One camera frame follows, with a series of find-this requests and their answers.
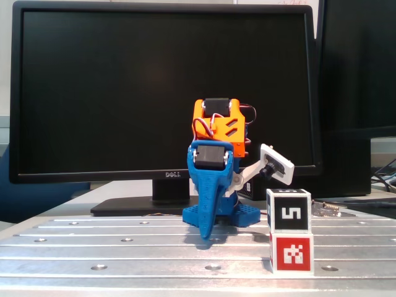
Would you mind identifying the red cube with white marker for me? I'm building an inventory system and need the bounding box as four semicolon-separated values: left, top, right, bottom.
268;231;315;275

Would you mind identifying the white mounted wrist camera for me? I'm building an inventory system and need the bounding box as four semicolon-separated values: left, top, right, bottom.
225;143;295;199

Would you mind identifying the black cube with white marker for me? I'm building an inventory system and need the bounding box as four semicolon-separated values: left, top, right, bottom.
265;187;312;233

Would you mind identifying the black unbranded monitor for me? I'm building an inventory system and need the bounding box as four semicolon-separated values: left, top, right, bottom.
315;0;396;139

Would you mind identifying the small bare circuit board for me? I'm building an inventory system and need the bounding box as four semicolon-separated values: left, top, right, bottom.
311;200;342;217

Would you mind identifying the black Dell monitor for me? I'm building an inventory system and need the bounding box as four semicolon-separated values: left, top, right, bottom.
8;0;322;217

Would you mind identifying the blue chair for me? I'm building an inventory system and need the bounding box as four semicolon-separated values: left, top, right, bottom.
0;145;91;224

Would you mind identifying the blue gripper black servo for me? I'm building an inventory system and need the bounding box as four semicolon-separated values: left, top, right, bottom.
186;141;238;239

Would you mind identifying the bundle of dark cables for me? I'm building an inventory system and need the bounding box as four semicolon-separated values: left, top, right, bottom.
370;157;396;190

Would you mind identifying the black cable with barrel plug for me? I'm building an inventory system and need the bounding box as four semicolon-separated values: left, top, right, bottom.
343;199;396;208

